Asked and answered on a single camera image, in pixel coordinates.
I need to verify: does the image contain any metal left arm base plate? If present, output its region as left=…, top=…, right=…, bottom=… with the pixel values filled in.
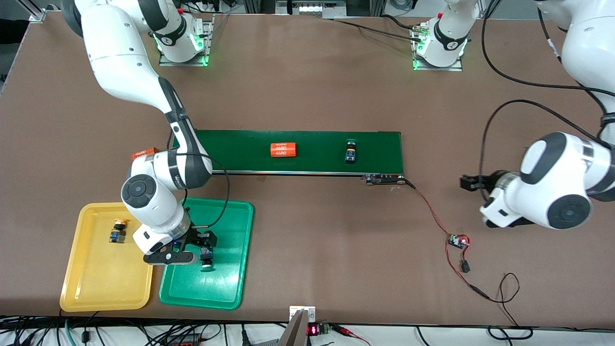
left=411, top=24, right=464, bottom=72

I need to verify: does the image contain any thin black looped cable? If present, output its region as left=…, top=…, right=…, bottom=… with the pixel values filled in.
left=487, top=272, right=534, bottom=340

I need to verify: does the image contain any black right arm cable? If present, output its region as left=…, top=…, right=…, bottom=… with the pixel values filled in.
left=166, top=130, right=231, bottom=229

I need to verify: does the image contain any green plastic tray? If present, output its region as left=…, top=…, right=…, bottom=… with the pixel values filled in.
left=159, top=197, right=254, bottom=310

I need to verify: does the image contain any black cable to base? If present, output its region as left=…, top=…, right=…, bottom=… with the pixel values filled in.
left=332, top=14, right=423, bottom=41

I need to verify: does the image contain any green conveyor belt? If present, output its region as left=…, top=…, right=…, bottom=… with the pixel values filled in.
left=192, top=129, right=407, bottom=186

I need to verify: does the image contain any yellow push button switch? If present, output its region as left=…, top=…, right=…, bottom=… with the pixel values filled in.
left=109, top=218, right=129, bottom=244

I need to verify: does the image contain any red clip lead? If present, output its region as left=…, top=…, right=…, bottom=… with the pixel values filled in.
left=332, top=325, right=371, bottom=346

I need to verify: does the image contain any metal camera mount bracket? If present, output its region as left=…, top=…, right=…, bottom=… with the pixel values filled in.
left=278, top=306, right=317, bottom=346

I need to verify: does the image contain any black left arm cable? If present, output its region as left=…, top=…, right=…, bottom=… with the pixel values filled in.
left=478, top=0, right=615, bottom=198

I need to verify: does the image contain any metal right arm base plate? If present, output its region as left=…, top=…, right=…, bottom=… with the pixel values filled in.
left=159, top=14, right=214, bottom=67

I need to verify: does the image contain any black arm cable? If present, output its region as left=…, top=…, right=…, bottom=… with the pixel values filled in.
left=166, top=130, right=231, bottom=229
left=478, top=0, right=615, bottom=198

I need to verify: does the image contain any aluminium corner profile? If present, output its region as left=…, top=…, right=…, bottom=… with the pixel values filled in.
left=17, top=0, right=46, bottom=22

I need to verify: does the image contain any aluminium frame rack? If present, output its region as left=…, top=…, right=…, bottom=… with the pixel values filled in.
left=243, top=0, right=385, bottom=19

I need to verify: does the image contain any yellow plastic tray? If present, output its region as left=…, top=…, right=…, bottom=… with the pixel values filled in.
left=60, top=201, right=160, bottom=312

